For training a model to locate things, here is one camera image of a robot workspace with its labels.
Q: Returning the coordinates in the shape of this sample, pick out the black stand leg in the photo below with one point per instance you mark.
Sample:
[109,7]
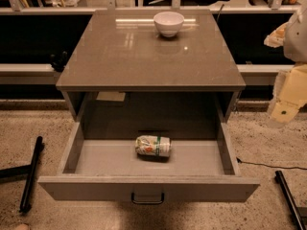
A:
[299,214]
[28,171]

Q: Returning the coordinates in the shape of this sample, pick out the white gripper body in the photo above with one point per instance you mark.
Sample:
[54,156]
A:
[296,38]

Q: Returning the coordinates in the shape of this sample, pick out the white paper label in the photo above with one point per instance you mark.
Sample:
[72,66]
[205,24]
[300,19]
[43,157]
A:
[111,96]

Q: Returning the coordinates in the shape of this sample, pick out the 7up soda can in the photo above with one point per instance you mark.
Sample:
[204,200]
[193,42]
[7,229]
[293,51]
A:
[153,146]

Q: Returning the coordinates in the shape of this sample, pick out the grey cabinet counter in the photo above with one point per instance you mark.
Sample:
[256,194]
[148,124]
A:
[121,50]

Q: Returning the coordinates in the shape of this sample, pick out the black stand leg right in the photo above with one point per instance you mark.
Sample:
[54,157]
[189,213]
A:
[299,214]

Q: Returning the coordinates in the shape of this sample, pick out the white bowl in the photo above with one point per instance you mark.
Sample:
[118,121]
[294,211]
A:
[168,23]

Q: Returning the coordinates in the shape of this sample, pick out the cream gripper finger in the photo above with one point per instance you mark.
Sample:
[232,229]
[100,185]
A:
[281,113]
[276,38]

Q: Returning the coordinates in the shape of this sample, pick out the black stand leg left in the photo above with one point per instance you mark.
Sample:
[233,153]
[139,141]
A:
[28,171]

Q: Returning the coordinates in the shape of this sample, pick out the black clamp object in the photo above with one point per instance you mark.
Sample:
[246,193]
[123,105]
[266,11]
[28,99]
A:
[58,62]

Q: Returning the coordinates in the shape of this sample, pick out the open grey top drawer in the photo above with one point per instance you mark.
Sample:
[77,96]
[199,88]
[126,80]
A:
[111,170]

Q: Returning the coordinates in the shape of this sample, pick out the black drawer handle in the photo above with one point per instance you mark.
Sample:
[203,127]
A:
[147,199]

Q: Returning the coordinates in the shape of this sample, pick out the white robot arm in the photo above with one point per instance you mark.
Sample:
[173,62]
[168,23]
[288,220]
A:
[294,47]

